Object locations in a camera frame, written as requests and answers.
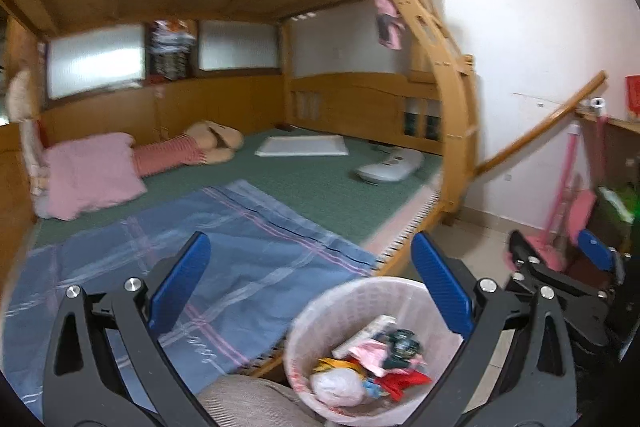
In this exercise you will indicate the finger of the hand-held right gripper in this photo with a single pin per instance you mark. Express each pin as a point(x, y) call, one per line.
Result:
point(522, 257)
point(595, 249)

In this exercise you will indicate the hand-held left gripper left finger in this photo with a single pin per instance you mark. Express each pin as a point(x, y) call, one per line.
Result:
point(180, 279)

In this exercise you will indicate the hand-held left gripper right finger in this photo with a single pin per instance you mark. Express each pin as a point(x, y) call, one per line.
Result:
point(440, 284)

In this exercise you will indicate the dark green snack bag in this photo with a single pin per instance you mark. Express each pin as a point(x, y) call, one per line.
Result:
point(402, 344)

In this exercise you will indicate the blue and white packet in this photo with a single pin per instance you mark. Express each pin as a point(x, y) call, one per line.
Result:
point(365, 332)

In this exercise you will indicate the pink wrapper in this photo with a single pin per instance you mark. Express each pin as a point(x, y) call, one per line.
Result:
point(370, 354)

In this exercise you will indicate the red snack bag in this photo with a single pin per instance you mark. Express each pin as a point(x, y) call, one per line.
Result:
point(405, 379)

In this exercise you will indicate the white bin with plastic liner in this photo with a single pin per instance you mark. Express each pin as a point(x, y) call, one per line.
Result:
point(320, 307)

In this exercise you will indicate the blue plastic bag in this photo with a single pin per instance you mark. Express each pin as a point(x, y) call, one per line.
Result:
point(372, 389)

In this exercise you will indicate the yellow snack bag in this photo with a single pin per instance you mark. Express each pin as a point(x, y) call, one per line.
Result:
point(335, 363)

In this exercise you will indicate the green and white bag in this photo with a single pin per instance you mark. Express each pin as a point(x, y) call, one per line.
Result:
point(620, 207)

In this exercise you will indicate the pink broom with dustpan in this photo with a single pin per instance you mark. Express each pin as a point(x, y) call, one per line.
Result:
point(565, 187)

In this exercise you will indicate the blue checked sheet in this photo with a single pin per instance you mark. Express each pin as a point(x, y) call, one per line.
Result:
point(250, 247)

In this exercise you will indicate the wooden side cabinet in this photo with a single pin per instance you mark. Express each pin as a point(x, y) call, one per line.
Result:
point(615, 147)

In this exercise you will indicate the white massage pillow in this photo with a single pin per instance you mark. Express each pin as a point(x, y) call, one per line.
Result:
point(390, 167)

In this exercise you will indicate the wooden stair handrail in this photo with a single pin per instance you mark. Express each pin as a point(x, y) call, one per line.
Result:
point(540, 124)

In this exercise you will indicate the pink pillow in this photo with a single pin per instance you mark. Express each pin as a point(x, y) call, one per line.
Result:
point(90, 177)

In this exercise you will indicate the person's grey trouser leg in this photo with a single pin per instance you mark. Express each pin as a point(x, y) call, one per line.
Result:
point(250, 402)

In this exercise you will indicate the striped plush toy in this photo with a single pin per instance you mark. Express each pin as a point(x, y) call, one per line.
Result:
point(215, 142)

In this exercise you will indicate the small white cylinder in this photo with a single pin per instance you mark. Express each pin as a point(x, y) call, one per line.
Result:
point(597, 106)

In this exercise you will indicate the green bed mat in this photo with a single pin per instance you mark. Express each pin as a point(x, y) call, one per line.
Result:
point(300, 192)

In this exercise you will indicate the red paper sheet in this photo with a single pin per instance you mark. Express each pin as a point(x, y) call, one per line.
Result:
point(634, 97)

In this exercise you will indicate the wooden bunk bed ladder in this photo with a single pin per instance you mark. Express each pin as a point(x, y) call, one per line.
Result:
point(455, 107)

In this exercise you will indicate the white flat board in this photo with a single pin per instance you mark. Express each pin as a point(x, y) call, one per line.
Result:
point(300, 146)

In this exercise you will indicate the clothes hung on headboard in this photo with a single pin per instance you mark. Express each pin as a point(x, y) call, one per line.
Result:
point(32, 152)

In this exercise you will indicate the stack of folded bags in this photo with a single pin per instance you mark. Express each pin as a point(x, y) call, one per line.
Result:
point(170, 52)

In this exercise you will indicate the ribbed glass window panel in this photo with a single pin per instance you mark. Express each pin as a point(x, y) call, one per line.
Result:
point(237, 44)
point(95, 62)

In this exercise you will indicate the pink hanging cloth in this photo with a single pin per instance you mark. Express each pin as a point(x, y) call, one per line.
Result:
point(387, 27)

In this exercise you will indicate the wooden bunk bed frame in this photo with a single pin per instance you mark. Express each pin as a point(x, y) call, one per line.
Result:
point(350, 97)

